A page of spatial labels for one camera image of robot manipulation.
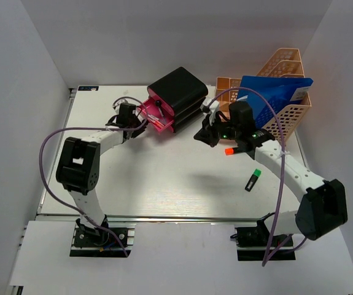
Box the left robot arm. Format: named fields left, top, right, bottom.
left=56, top=101, right=147, bottom=245

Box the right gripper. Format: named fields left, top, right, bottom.
left=195, top=111, right=241, bottom=147

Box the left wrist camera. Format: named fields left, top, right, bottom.
left=112, top=98, right=128, bottom=110

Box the long red pen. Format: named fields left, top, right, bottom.
left=148, top=114, right=164, bottom=125

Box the peach file rack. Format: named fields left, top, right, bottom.
left=215, top=48, right=311, bottom=140

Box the dark clear pen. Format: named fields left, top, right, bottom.
left=158, top=106, right=167, bottom=125

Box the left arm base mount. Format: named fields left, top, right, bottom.
left=69, top=218, right=135, bottom=258

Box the blue plastic folder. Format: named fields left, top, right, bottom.
left=237, top=76, right=313, bottom=128

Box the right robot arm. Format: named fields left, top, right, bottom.
left=194, top=98, right=348, bottom=245

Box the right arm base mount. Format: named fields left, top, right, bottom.
left=230, top=213, right=296, bottom=261

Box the green highlighter marker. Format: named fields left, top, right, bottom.
left=245, top=168, right=262, bottom=192

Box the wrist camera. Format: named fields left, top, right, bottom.
left=200, top=97, right=220, bottom=125
left=112, top=98, right=128, bottom=110

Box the black pink drawer organizer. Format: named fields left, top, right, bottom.
left=141, top=67, right=209, bottom=133

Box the black label sticker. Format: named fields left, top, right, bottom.
left=77, top=85, right=99, bottom=92

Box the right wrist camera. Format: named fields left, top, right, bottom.
left=200, top=97, right=220, bottom=125

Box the orange highlighter marker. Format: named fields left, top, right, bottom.
left=225, top=147, right=239, bottom=155

